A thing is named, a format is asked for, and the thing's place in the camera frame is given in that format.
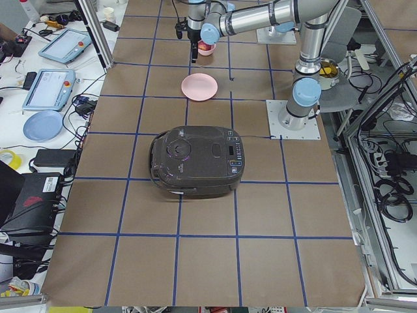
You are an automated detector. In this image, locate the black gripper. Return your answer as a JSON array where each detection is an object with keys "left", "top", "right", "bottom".
[{"left": 175, "top": 18, "right": 201, "bottom": 63}]

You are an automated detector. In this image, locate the red apple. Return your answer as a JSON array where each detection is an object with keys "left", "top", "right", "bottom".
[{"left": 198, "top": 41, "right": 212, "bottom": 51}]

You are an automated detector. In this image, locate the pink bowl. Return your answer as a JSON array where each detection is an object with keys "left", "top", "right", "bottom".
[{"left": 197, "top": 40, "right": 216, "bottom": 56}]

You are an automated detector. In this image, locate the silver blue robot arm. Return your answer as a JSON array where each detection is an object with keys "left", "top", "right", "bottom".
[
  {"left": 268, "top": 22, "right": 296, "bottom": 37},
  {"left": 175, "top": 0, "right": 337, "bottom": 130}
]

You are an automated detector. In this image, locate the pink plate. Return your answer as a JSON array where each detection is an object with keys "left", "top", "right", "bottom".
[{"left": 181, "top": 73, "right": 218, "bottom": 102}]

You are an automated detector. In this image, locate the light blue plate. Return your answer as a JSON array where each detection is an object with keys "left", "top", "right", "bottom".
[{"left": 23, "top": 110, "right": 63, "bottom": 142}]

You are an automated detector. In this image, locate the white paper cup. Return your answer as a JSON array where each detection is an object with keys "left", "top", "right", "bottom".
[{"left": 103, "top": 7, "right": 116, "bottom": 23}]

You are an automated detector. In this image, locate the dark grey rice cooker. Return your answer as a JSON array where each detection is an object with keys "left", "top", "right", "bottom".
[{"left": 149, "top": 126, "right": 245, "bottom": 197}]

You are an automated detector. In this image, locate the blue teach pendant far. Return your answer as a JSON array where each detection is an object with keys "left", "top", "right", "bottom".
[{"left": 38, "top": 29, "right": 92, "bottom": 64}]

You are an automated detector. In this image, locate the blue teach pendant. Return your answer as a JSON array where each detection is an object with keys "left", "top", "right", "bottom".
[
  {"left": 22, "top": 68, "right": 76, "bottom": 111},
  {"left": 38, "top": 29, "right": 92, "bottom": 64}
]

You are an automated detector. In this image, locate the steel pot with yellow items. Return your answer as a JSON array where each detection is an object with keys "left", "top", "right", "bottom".
[{"left": 319, "top": 58, "right": 340, "bottom": 91}]

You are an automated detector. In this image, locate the blue teach pendant near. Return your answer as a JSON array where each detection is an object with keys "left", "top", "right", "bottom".
[{"left": 22, "top": 68, "right": 76, "bottom": 111}]

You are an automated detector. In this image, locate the grey chair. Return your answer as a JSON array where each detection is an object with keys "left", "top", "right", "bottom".
[{"left": 317, "top": 6, "right": 362, "bottom": 113}]

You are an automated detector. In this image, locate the black phone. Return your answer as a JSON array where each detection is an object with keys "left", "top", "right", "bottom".
[{"left": 23, "top": 72, "right": 37, "bottom": 90}]

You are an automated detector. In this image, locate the black power adapter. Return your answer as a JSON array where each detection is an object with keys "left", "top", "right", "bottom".
[{"left": 33, "top": 149, "right": 76, "bottom": 168}]

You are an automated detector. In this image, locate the yellow tape roll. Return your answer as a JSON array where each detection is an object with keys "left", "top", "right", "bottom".
[{"left": 0, "top": 149, "right": 22, "bottom": 170}]

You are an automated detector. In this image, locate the black computer box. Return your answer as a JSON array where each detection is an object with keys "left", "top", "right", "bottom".
[{"left": 1, "top": 162, "right": 63, "bottom": 237}]

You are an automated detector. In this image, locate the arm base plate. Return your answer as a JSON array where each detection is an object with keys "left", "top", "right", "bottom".
[
  {"left": 256, "top": 27, "right": 296, "bottom": 45},
  {"left": 266, "top": 100, "right": 321, "bottom": 140}
]

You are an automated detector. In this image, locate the aluminium frame post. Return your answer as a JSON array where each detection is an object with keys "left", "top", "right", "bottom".
[{"left": 74, "top": 0, "right": 114, "bottom": 69}]

